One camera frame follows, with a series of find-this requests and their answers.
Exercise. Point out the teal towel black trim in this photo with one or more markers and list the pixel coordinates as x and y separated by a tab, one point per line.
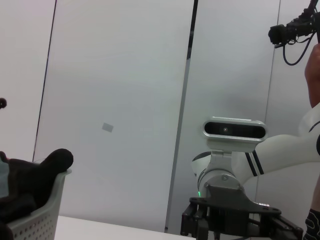
3	180

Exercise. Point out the black patterned shorts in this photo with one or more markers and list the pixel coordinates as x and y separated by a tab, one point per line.
313	225

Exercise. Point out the black cloth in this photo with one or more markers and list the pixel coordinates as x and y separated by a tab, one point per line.
27	180

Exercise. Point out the person forearm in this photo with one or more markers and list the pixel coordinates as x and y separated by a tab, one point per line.
313	75

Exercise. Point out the grey-green perforated storage basket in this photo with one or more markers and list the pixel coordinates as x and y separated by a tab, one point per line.
40	222

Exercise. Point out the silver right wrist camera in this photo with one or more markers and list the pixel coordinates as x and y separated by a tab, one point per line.
235	130

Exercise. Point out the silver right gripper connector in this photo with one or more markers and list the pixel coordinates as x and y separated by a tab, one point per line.
264	205

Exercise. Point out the small black round knob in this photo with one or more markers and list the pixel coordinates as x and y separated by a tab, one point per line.
2	103

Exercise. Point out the black video camera on stand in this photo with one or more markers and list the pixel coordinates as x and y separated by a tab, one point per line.
287	31

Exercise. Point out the small grey wall sticker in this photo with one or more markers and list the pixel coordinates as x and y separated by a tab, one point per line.
107	127

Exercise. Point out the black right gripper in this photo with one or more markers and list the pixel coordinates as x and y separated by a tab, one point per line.
225	215

